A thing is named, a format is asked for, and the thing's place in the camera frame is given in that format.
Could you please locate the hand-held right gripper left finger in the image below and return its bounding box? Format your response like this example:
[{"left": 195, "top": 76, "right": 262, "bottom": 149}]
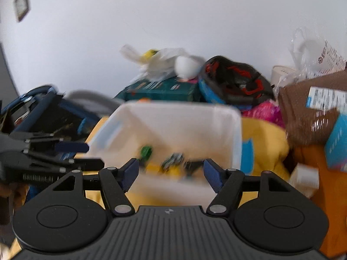
[{"left": 46, "top": 158, "right": 139, "bottom": 217}]

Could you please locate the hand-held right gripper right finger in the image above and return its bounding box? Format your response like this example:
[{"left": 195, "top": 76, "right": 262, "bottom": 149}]
[{"left": 203, "top": 159, "right": 299, "bottom": 217}]

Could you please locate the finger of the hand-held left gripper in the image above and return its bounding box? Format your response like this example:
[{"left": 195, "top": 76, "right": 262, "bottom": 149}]
[
  {"left": 28, "top": 153, "right": 105, "bottom": 172},
  {"left": 26, "top": 137, "right": 90, "bottom": 153}
]

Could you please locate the green toy block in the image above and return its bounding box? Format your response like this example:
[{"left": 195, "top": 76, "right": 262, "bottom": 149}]
[{"left": 139, "top": 146, "right": 154, "bottom": 166}]

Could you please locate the large yellow toy brick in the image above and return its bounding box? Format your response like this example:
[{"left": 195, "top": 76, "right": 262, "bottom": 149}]
[{"left": 146, "top": 164, "right": 188, "bottom": 180}]

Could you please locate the white plastic storage bin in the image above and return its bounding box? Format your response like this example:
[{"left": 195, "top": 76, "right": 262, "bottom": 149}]
[{"left": 85, "top": 100, "right": 254, "bottom": 195}]

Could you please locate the dark blue stroller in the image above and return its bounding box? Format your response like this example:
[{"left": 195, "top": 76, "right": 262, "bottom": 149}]
[{"left": 0, "top": 85, "right": 122, "bottom": 147}]

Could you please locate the yellow blanket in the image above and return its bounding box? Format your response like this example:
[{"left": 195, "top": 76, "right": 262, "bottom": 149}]
[{"left": 8, "top": 114, "right": 292, "bottom": 260}]

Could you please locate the pink toy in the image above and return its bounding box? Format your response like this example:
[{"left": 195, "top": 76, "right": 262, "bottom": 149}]
[{"left": 241, "top": 100, "right": 285, "bottom": 128}]

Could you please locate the blue plastic object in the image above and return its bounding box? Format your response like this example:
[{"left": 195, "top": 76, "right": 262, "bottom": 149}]
[{"left": 198, "top": 77, "right": 227, "bottom": 105}]

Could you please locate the white milk carton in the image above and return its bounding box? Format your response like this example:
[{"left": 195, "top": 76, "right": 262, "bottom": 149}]
[{"left": 289, "top": 164, "right": 320, "bottom": 198}]

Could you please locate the teal cardboard box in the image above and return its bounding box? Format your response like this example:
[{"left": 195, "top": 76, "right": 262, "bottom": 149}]
[{"left": 114, "top": 76, "right": 202, "bottom": 103}]

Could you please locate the black red helmet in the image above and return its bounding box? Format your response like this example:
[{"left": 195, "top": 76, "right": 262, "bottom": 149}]
[{"left": 202, "top": 55, "right": 274, "bottom": 106}]

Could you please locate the brown bag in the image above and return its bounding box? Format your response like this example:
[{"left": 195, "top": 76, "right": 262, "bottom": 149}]
[{"left": 278, "top": 70, "right": 347, "bottom": 149}]

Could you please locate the white round object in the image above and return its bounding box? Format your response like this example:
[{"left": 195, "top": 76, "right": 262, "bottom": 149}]
[{"left": 174, "top": 56, "right": 201, "bottom": 79}]

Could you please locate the white plastic bag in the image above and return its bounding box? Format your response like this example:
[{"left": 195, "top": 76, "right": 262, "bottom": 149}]
[{"left": 121, "top": 45, "right": 206, "bottom": 83}]

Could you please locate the orange wooden cabinet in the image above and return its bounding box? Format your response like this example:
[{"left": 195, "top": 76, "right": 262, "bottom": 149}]
[{"left": 291, "top": 143, "right": 347, "bottom": 259}]

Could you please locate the white cylinder container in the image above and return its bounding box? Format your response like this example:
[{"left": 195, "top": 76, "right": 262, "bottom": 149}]
[{"left": 271, "top": 65, "right": 297, "bottom": 90}]

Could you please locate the blue card box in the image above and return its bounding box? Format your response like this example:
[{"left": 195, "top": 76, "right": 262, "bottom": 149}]
[{"left": 306, "top": 86, "right": 347, "bottom": 172}]

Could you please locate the clear plastic bag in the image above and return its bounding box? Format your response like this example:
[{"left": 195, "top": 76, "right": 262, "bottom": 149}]
[{"left": 287, "top": 27, "right": 347, "bottom": 87}]

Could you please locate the wall picture frame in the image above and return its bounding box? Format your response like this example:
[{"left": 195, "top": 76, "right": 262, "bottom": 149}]
[{"left": 13, "top": 0, "right": 30, "bottom": 23}]

